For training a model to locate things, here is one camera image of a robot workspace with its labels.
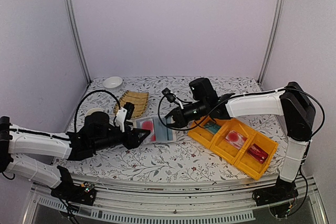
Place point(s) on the small white bowl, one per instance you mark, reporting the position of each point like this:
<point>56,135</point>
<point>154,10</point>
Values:
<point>113,83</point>

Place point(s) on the teal VIP card stack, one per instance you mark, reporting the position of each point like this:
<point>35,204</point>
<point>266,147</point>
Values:
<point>212,127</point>

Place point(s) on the white ceramic mug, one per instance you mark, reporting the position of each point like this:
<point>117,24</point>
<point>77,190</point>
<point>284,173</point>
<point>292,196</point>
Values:
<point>93,110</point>

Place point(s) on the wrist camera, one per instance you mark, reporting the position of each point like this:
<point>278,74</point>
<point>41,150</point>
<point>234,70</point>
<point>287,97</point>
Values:
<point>123,117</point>
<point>172,98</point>

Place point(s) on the yellow three-compartment bin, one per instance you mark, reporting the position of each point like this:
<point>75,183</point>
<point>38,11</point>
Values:
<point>238,158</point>

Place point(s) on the right aluminium frame post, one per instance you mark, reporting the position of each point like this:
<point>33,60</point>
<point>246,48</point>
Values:
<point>271,41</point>

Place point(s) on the left aluminium frame post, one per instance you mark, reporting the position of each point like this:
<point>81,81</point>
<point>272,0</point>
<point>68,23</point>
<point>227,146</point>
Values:
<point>76,38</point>

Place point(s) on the woven bamboo tray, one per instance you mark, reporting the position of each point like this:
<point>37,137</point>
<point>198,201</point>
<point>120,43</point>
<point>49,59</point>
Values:
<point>138,99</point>

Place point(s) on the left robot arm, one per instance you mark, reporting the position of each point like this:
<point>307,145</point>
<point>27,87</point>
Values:
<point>18,143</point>

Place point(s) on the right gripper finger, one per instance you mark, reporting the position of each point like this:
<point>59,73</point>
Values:
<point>171,115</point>
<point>172,125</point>

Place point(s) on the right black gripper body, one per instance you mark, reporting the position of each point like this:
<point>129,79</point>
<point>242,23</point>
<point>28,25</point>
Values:
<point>183,120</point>

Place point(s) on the pink circle card stack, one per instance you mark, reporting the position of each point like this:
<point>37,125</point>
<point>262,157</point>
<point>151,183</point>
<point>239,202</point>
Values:
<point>235,139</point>

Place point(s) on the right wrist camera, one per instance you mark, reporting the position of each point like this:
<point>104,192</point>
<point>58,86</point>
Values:
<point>172,98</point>

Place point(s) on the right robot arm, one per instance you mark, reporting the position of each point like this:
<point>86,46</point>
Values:
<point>291,102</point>

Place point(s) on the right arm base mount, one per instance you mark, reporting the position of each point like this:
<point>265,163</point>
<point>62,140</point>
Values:
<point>281,191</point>

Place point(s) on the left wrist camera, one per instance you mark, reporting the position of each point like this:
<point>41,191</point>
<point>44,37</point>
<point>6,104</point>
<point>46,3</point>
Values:
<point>123,117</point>

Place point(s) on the red card stack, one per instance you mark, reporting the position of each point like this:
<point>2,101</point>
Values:
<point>257,153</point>

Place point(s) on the front aluminium rail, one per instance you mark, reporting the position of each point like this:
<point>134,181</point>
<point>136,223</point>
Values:
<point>228,201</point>

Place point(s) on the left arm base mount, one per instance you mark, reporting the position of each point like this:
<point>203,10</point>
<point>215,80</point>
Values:
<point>84,193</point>

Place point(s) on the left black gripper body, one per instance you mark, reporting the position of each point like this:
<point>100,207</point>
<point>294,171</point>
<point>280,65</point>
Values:
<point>127,142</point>

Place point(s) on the aluminium frame post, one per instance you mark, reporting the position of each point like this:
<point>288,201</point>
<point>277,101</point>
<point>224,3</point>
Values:
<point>271,41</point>
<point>76,38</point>

